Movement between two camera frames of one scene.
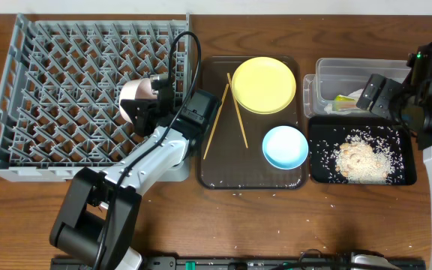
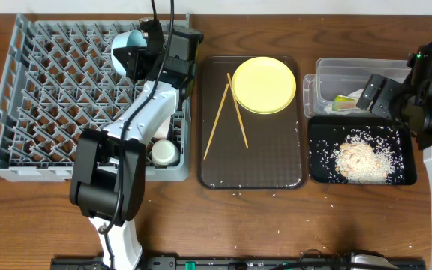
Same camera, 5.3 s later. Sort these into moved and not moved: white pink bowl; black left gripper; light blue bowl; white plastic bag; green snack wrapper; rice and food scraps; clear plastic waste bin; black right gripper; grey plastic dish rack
Moved: black left gripper; light blue bowl; white pink bowl
Not moved: white plastic bag; black right gripper; green snack wrapper; clear plastic waste bin; rice and food scraps; grey plastic dish rack
